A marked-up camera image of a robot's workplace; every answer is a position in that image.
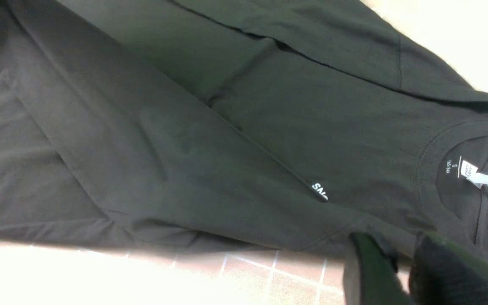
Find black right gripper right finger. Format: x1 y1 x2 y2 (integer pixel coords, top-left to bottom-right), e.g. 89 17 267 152
408 233 488 305

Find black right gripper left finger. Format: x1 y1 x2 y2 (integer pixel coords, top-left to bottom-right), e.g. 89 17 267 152
343 232 414 305

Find dark gray long-sleeve shirt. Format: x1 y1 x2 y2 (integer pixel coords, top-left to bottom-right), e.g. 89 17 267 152
0 0 488 261

